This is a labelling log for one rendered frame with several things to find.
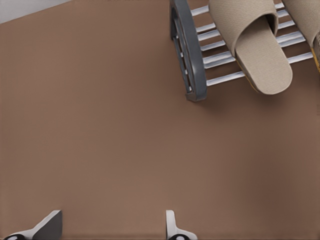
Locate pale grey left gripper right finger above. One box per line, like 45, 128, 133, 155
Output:
165, 209, 198, 240

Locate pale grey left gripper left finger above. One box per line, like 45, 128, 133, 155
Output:
1, 209, 63, 240

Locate grey shoe rack silver bars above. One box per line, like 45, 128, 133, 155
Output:
169, 0, 314, 102

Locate beige slipper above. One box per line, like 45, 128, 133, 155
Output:
281, 0, 320, 74
208, 0, 294, 96

